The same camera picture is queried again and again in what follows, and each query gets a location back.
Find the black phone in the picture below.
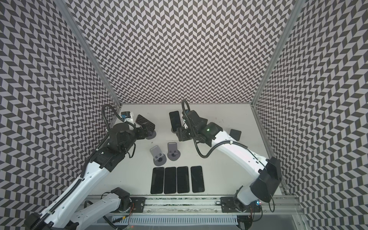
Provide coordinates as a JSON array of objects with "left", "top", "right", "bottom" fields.
[
  {"left": 191, "top": 166, "right": 205, "bottom": 193},
  {"left": 169, "top": 111, "right": 182, "bottom": 133},
  {"left": 177, "top": 166, "right": 190, "bottom": 194}
]

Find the purple phone stand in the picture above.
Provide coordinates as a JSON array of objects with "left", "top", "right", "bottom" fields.
[{"left": 164, "top": 167, "right": 177, "bottom": 194}]

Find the black phone stand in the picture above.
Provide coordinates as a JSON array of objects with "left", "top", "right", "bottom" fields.
[{"left": 150, "top": 167, "right": 164, "bottom": 195}]

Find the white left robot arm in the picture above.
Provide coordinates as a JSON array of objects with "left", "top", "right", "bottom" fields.
[{"left": 25, "top": 121, "right": 155, "bottom": 230}]

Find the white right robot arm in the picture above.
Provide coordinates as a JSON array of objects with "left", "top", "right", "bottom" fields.
[{"left": 177, "top": 109, "right": 282, "bottom": 212}]

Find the grey stand far left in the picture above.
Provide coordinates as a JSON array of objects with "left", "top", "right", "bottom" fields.
[{"left": 146, "top": 131, "right": 157, "bottom": 140}]

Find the grey stand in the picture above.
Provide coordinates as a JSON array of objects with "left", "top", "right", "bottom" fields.
[
  {"left": 146, "top": 131, "right": 157, "bottom": 140},
  {"left": 149, "top": 145, "right": 167, "bottom": 167},
  {"left": 167, "top": 142, "right": 181, "bottom": 161}
]

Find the phone reflecting pattern far left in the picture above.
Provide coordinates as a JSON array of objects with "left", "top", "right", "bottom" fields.
[{"left": 136, "top": 115, "right": 155, "bottom": 132}]

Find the grey stand front left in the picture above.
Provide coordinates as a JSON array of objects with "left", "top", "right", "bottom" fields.
[{"left": 149, "top": 145, "right": 167, "bottom": 167}]

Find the grey stand front right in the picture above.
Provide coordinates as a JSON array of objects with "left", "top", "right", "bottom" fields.
[{"left": 167, "top": 142, "right": 181, "bottom": 161}]

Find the black stand back right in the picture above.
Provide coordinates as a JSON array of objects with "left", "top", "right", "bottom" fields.
[{"left": 230, "top": 129, "right": 242, "bottom": 141}]

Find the white ventilation grille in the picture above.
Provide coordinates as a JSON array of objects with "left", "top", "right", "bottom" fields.
[{"left": 109, "top": 215, "right": 238, "bottom": 226}]

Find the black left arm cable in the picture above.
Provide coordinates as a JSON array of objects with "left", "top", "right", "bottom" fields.
[{"left": 28, "top": 104, "right": 137, "bottom": 230}]

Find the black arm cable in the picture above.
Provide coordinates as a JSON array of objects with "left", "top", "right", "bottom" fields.
[
  {"left": 181, "top": 99, "right": 251, "bottom": 159},
  {"left": 28, "top": 104, "right": 137, "bottom": 230}
]

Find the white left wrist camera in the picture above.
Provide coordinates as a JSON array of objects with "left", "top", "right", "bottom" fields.
[{"left": 120, "top": 111, "right": 135, "bottom": 125}]

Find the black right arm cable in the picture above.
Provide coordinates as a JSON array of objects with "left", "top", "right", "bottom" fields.
[{"left": 181, "top": 99, "right": 251, "bottom": 159}]

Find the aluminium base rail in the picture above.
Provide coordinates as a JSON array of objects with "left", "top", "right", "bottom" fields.
[{"left": 131, "top": 195, "right": 303, "bottom": 215}]

